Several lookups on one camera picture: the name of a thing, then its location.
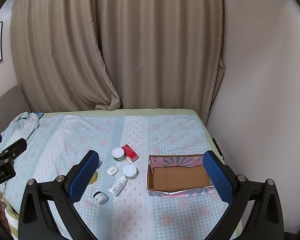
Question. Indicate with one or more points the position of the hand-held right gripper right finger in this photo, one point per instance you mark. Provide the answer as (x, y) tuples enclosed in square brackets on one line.
[(217, 177)]

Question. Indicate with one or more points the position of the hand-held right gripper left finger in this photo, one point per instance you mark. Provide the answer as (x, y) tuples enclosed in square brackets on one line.
[(85, 175)]

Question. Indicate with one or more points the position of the yellow round item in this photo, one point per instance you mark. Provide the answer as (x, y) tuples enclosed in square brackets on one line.
[(93, 178)]

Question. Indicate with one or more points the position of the white earbuds case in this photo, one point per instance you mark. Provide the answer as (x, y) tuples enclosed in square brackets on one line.
[(112, 170)]

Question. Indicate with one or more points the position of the small white jar black lid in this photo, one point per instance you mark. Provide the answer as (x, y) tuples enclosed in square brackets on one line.
[(100, 198)]

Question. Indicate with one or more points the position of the white pill bottle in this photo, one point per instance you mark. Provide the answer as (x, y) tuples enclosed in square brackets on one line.
[(117, 186)]

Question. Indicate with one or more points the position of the pink patterned cardboard box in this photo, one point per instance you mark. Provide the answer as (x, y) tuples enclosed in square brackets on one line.
[(180, 178)]

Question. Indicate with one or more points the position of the white jar green label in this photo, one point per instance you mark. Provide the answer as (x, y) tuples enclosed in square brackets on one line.
[(118, 154)]

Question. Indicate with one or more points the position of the white round jar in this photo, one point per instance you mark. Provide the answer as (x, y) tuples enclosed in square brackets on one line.
[(130, 171)]

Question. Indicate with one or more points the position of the red carton box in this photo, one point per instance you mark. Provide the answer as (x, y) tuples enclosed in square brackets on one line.
[(130, 153)]

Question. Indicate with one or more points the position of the crumpled light blue cloth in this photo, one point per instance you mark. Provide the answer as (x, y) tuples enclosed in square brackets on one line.
[(21, 126)]

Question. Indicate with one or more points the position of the grey upholstered headboard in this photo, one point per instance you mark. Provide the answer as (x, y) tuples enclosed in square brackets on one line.
[(7, 110)]

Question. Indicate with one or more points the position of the striped green white cloth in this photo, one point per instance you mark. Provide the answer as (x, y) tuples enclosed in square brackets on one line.
[(12, 221)]

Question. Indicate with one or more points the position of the light blue checked blanket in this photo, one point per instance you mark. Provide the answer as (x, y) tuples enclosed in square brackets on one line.
[(150, 210)]

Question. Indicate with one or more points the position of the pale green bed sheet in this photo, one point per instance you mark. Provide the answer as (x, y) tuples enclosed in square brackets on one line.
[(165, 111)]

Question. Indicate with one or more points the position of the beige curtain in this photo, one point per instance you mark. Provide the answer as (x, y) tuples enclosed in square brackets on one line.
[(60, 50), (160, 50)]

